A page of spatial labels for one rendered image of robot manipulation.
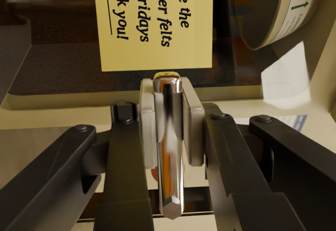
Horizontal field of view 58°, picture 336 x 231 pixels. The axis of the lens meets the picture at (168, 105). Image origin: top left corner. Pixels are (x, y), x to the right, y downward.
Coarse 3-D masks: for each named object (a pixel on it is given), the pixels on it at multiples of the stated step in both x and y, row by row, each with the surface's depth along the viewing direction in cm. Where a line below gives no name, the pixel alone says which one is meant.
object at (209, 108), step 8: (208, 104) 17; (216, 104) 17; (208, 112) 16; (240, 128) 13; (248, 128) 13; (248, 136) 13; (256, 136) 13; (248, 144) 13; (256, 144) 13; (264, 144) 13; (256, 152) 13; (264, 152) 13; (272, 152) 13; (256, 160) 13; (264, 160) 13; (272, 160) 13
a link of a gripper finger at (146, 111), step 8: (144, 80) 20; (144, 88) 18; (152, 88) 18; (144, 96) 16; (152, 96) 16; (144, 104) 15; (152, 104) 15; (144, 112) 14; (152, 112) 14; (144, 120) 14; (152, 120) 14; (144, 128) 14; (152, 128) 14; (144, 136) 14; (152, 136) 14; (144, 144) 14; (152, 144) 14; (144, 152) 14; (152, 152) 14; (144, 160) 14; (152, 160) 14; (152, 168) 15
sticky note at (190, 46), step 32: (96, 0) 19; (128, 0) 20; (160, 0) 20; (192, 0) 20; (128, 32) 20; (160, 32) 20; (192, 32) 20; (128, 64) 21; (160, 64) 21; (192, 64) 21
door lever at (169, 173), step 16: (160, 80) 16; (176, 80) 16; (160, 96) 16; (176, 96) 16; (160, 112) 17; (176, 112) 17; (160, 128) 17; (176, 128) 17; (160, 144) 17; (176, 144) 17; (160, 160) 18; (176, 160) 18; (160, 176) 18; (176, 176) 18; (160, 192) 18; (176, 192) 18; (160, 208) 19; (176, 208) 18
